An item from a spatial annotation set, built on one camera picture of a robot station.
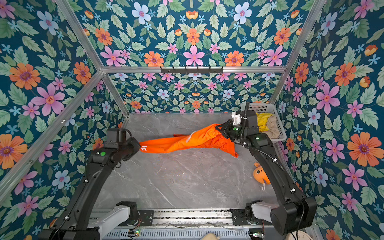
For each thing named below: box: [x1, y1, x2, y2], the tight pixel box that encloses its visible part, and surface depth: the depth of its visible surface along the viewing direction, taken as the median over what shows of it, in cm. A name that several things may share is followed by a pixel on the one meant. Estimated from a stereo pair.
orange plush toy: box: [253, 162, 271, 185], surface depth 83 cm
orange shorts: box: [139, 123, 239, 158], surface depth 76 cm
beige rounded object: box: [201, 232, 218, 240], surface depth 67 cm
